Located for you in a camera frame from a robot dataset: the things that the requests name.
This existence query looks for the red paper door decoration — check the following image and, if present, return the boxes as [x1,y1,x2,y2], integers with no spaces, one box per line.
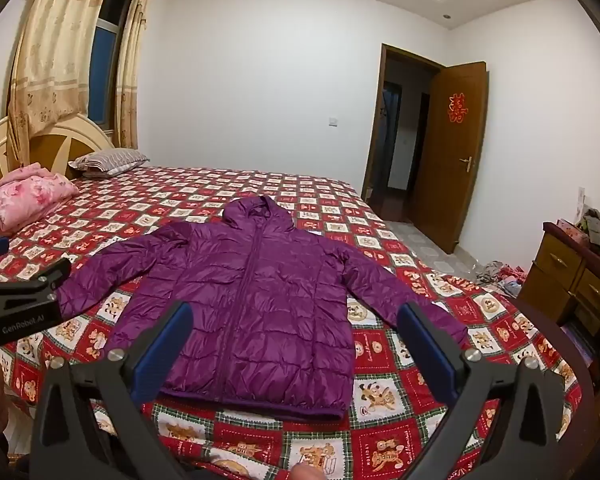
[445,92,469,124]

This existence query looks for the purple hooded puffer jacket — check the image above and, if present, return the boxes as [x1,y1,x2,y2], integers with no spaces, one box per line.
[57,195,471,423]

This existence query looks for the brown door frame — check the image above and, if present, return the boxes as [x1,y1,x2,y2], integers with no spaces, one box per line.
[362,43,449,224]

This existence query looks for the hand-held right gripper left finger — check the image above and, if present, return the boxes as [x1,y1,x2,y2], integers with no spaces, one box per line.
[29,301,195,480]

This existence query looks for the cream wooden headboard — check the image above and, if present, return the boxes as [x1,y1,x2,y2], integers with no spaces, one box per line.
[0,112,117,187]

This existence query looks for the person's right hand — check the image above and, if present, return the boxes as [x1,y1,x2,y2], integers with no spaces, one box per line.
[289,462,327,480]

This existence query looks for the pile of clothes on floor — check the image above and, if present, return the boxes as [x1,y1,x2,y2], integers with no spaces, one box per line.
[475,259,532,297]

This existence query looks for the wooden dresser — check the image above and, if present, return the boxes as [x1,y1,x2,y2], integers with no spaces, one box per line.
[520,222,600,361]

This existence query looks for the beige floral curtain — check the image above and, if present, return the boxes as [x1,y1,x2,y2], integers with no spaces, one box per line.
[7,0,114,162]
[114,0,159,150]

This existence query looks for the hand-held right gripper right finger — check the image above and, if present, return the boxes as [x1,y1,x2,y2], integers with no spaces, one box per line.
[396,302,567,480]

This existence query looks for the grey striped pillow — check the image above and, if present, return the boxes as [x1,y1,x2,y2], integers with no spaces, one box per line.
[67,148,151,179]

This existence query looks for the red checked printed bedspread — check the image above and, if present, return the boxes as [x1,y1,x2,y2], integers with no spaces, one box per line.
[0,165,581,480]

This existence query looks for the brown wooden door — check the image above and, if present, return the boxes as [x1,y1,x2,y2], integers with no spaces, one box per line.
[412,61,490,255]

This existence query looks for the pink floral quilt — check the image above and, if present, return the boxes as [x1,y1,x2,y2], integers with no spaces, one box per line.
[0,167,80,241]

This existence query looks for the window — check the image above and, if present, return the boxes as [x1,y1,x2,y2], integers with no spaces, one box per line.
[87,0,137,147]

